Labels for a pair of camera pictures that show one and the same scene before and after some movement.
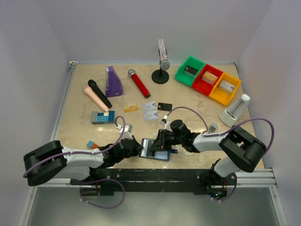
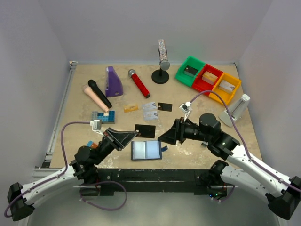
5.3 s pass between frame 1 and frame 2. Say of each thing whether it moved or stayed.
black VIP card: stayed
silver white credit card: stayed
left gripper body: moved
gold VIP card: stayed
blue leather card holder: moved
